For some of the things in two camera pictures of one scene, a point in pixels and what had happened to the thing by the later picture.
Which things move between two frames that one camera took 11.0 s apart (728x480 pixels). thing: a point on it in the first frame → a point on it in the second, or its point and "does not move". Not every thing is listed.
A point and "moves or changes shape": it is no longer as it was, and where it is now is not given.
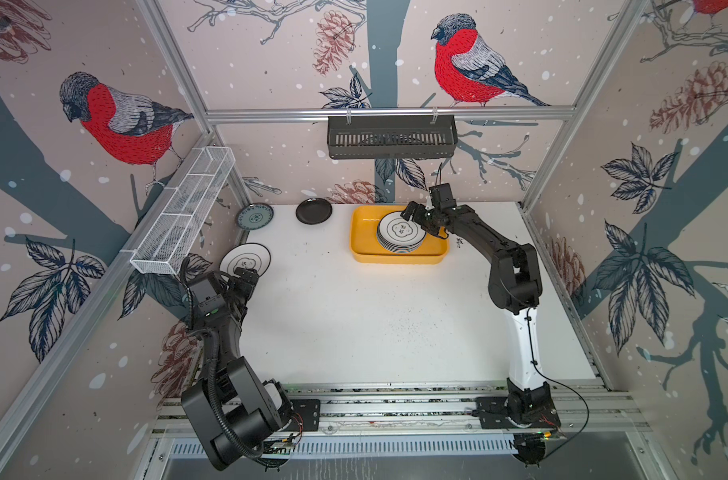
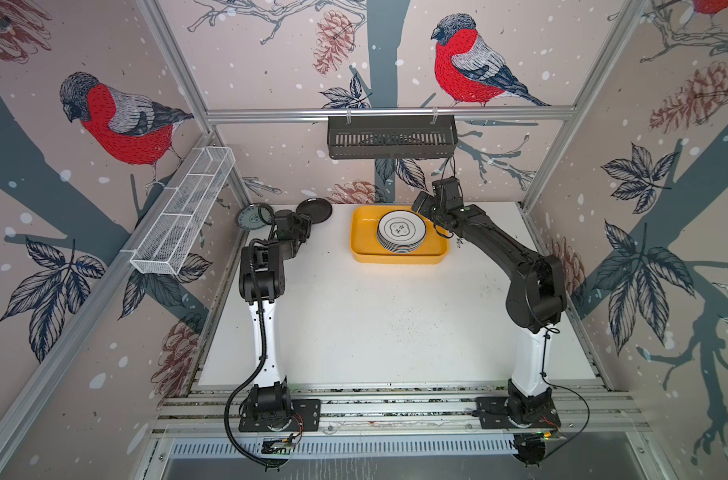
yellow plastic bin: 365,247 does not move
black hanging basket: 391,139 does not move
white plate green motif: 247,255 moves or changes shape
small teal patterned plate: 254,216 does not move
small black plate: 313,211 does not move
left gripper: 243,287 → 303,222
